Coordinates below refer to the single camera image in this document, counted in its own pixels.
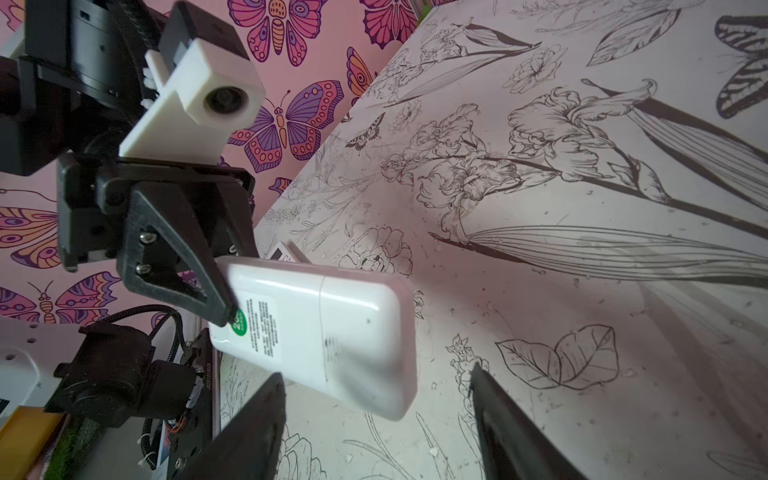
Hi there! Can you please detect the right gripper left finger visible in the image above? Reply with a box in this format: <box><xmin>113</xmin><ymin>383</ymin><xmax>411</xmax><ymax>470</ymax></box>
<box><xmin>173</xmin><ymin>373</ymin><xmax>286</xmax><ymax>480</ymax></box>

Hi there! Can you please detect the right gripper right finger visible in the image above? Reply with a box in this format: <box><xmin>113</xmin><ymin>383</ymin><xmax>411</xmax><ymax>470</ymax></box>
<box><xmin>470</xmin><ymin>364</ymin><xmax>585</xmax><ymax>480</ymax></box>

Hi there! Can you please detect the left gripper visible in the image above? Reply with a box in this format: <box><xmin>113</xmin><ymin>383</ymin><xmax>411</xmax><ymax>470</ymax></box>
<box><xmin>56</xmin><ymin>153</ymin><xmax>255</xmax><ymax>327</ymax></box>

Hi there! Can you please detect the white remote control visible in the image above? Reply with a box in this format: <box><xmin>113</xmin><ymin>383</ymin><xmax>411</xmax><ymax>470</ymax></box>
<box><xmin>210</xmin><ymin>256</ymin><xmax>418</xmax><ymax>421</ymax></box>
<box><xmin>265</xmin><ymin>241</ymin><xmax>311</xmax><ymax>264</ymax></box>

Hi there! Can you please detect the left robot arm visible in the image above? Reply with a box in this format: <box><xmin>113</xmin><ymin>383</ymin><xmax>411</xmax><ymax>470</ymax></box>
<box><xmin>1</xmin><ymin>1</ymin><xmax>265</xmax><ymax>326</ymax></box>

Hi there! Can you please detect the yellow object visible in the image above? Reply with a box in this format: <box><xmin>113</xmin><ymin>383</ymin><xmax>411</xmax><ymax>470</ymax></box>
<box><xmin>1</xmin><ymin>406</ymin><xmax>64</xmax><ymax>479</ymax></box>

